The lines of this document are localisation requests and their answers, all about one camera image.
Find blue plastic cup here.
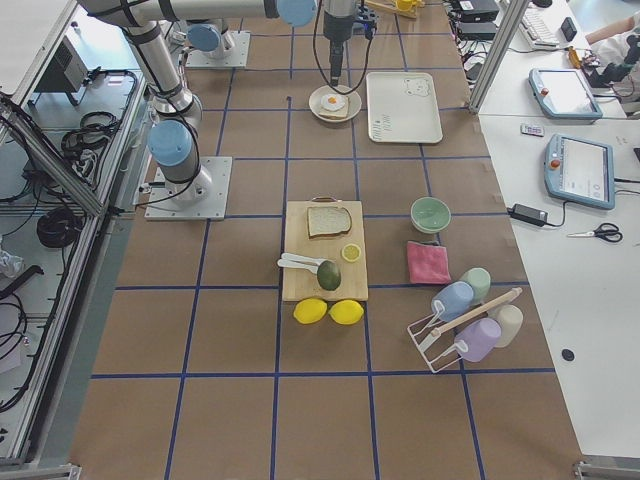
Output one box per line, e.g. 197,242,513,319
431,281,474,322

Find white bread slice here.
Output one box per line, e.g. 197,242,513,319
307,206,352,239

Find right yellow lemon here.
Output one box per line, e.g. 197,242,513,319
329,299,364,326

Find cream bear tray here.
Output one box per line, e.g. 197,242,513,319
366,72,443,144

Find left yellow lemon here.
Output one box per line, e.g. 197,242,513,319
293,298,328,325

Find white plastic fork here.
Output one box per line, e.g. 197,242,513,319
280,252,326,266

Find teach pendant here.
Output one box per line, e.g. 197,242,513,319
543,134,615,210
528,69,603,121

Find cream plastic cup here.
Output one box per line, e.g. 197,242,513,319
488,304,524,348

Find upper teach pendant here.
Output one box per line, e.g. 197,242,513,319
528,69,603,121

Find aluminium frame post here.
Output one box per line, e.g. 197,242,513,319
468,0,529,114

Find purple plastic cup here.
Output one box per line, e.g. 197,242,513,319
454,317,502,362

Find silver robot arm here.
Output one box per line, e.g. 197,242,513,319
187,18,235,59
79,1,358,203

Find round beige plate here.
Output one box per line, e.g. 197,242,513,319
308,85,362,123

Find green ceramic bowl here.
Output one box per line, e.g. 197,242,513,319
410,197,451,234

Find white plastic spoon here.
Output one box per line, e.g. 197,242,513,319
277,258,319,275

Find black handled scissors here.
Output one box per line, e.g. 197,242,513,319
567,222,624,244

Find green avocado toy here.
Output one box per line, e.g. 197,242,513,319
316,260,342,291

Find small white pink box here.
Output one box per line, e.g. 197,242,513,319
520,124,545,137

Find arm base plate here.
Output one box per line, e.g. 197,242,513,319
144,156,232,221
186,28,251,69

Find white keyboard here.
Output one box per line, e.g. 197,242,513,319
519,7,560,51

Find bottom bread slice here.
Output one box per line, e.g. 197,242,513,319
318,95,349,120

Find wooden cutting board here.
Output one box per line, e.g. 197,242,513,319
282,201,369,302

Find green plastic cup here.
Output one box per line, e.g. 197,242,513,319
460,267,491,305

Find fried egg toy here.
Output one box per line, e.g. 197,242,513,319
320,94,346,112

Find white wire cup rack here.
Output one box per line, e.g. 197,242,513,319
406,287,522,374

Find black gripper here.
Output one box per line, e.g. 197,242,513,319
323,0,354,85

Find pink folded cloth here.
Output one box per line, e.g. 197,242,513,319
407,241,451,285

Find lemon slice toy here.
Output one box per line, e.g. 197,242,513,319
341,243,362,263

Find yellow lemon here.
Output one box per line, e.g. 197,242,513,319
329,299,364,326
293,298,328,325

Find lower teach pendant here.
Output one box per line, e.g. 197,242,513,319
543,134,615,210

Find black power adapter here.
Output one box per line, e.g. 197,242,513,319
507,203,548,227

